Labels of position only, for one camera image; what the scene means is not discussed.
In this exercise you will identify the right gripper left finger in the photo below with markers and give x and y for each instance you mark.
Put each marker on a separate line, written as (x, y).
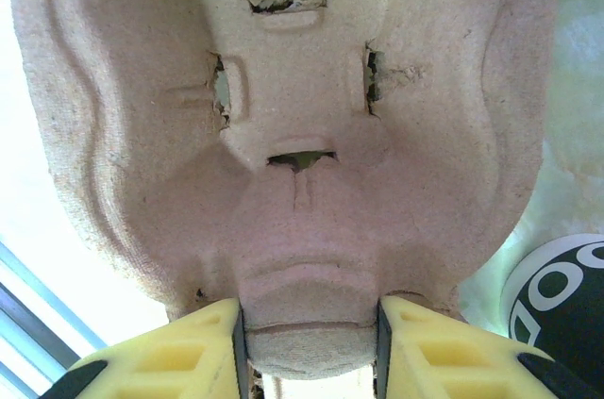
(179, 356)

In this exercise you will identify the green paper coffee cup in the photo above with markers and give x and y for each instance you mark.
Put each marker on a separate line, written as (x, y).
(566, 295)

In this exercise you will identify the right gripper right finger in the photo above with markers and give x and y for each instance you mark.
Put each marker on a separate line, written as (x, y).
(448, 361)

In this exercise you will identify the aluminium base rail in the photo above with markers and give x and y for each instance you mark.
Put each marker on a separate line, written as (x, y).
(28, 314)

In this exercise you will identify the brown pulp cup carrier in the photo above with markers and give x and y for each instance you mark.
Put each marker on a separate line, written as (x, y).
(302, 111)

